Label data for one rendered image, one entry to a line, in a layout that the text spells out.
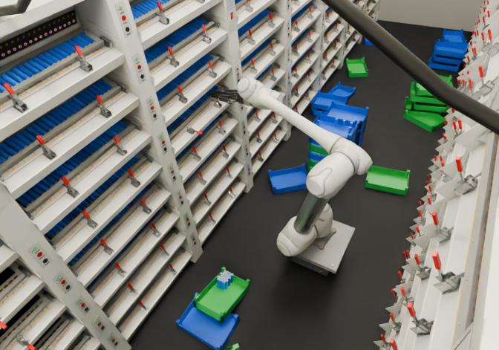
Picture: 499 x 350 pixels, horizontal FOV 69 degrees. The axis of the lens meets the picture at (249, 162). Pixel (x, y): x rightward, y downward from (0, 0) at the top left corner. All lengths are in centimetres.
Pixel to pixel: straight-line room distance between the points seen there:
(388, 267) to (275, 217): 82
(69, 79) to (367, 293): 194
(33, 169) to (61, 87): 30
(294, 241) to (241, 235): 69
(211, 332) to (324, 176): 121
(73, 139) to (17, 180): 23
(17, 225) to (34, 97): 43
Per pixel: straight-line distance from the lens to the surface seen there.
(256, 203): 276
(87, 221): 168
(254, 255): 250
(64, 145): 147
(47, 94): 138
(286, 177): 294
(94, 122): 152
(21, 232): 148
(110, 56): 151
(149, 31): 165
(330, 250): 225
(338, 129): 277
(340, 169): 154
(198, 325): 232
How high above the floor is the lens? 210
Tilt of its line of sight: 43 degrees down
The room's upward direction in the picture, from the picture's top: 6 degrees counter-clockwise
